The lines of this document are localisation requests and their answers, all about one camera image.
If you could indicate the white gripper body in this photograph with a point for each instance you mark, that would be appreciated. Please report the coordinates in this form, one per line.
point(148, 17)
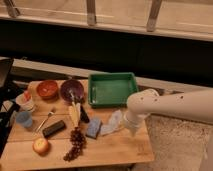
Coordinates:
point(133, 122)

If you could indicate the light blue towel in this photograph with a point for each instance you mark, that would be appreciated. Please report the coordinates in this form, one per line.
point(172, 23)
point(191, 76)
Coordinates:
point(114, 123)

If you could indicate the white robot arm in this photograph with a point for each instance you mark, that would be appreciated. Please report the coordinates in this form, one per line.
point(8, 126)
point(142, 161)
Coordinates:
point(195, 105)

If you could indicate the purple bowl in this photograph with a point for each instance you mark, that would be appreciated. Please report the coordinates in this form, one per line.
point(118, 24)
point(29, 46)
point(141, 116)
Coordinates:
point(72, 88)

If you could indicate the red bowl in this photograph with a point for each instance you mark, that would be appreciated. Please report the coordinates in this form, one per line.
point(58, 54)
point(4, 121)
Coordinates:
point(47, 89)

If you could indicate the blue sponge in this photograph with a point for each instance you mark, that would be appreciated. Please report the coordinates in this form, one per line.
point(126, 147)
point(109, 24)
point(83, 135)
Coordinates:
point(93, 128)

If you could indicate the green plastic tray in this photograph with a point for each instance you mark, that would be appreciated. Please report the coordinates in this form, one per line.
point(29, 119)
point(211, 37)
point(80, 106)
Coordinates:
point(110, 89)

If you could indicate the bunch of dark grapes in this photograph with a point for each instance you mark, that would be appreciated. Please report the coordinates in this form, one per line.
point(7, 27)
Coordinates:
point(78, 142)

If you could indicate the black rectangular block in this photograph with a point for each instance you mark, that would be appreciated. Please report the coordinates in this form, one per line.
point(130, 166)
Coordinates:
point(54, 128)

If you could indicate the wooden cutting board table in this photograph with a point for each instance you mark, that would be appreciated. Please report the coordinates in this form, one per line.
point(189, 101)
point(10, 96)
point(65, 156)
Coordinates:
point(117, 148)

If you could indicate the metal spoon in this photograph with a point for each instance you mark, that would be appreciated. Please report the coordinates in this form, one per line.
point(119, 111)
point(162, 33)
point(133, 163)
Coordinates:
point(53, 110)

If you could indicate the red yellow apple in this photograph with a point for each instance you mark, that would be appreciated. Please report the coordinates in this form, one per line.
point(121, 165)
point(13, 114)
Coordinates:
point(41, 146)

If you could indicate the blue plastic cup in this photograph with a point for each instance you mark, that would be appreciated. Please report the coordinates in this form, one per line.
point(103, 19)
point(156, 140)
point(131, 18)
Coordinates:
point(24, 119)

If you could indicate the white cup with red item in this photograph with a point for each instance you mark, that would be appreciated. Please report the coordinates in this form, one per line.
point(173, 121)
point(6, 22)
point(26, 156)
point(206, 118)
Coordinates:
point(25, 101)

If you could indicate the black equipment at left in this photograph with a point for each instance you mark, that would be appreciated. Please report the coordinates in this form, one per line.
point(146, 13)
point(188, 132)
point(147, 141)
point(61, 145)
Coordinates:
point(8, 92)

